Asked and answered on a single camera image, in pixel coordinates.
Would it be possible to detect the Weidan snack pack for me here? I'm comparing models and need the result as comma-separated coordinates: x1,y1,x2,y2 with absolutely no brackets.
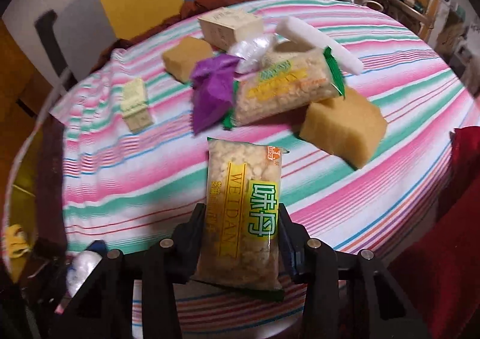
195,138,285,291
223,47,345,129

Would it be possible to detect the purple plastic packet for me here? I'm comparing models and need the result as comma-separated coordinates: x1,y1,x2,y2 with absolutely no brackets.
190,54,240,134

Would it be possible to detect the white plastic bag in tray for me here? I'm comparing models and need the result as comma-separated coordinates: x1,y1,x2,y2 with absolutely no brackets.
66,250,102,297

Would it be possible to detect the tan sponge block large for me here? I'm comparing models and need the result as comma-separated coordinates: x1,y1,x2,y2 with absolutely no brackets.
299,86,387,169

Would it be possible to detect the small yellow-green carton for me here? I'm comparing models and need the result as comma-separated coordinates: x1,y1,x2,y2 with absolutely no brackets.
120,77,153,134

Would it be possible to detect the striped pink green bedsheet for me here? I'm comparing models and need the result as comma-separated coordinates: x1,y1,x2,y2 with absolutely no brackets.
48,0,480,339

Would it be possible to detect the red fabric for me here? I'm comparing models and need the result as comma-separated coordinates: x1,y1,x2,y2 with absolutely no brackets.
389,126,479,338

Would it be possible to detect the gold metal tin tray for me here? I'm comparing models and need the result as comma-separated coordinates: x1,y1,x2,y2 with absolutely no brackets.
1,113,68,283

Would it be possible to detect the yellow plush toy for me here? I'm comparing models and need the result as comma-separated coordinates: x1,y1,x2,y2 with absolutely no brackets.
5,224,30,259

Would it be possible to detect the tan sponge block small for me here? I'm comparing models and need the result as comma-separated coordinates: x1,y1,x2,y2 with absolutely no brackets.
162,37,213,84

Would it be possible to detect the white crumpled plastic bag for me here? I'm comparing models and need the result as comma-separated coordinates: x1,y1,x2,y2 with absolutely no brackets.
227,34,277,75

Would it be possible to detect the white foam stick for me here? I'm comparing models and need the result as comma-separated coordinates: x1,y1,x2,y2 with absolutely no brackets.
275,16,364,75

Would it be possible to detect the cream cardboard box large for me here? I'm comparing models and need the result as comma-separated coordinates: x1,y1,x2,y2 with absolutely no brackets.
198,7,264,51

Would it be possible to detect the dark red-brown cloth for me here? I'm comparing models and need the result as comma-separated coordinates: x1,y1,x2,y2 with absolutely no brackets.
89,0,253,73

